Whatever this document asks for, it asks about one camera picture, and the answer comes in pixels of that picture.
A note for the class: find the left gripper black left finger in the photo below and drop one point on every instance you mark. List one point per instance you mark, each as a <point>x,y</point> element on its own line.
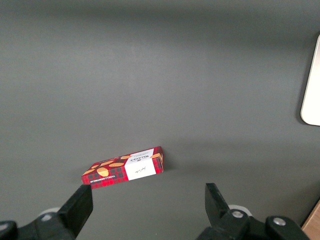
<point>70,212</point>

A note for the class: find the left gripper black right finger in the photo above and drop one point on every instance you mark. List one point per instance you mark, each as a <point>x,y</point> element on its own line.
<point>225,220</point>

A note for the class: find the red tartan shortbread box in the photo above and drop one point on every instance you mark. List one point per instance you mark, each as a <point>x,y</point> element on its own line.
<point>117,172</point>

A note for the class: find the light oak wooden cabinet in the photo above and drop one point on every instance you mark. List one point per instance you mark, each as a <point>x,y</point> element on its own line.
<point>313,225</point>

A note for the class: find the cream rectangular tray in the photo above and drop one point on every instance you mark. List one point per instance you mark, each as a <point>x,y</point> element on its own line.
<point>312,87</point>

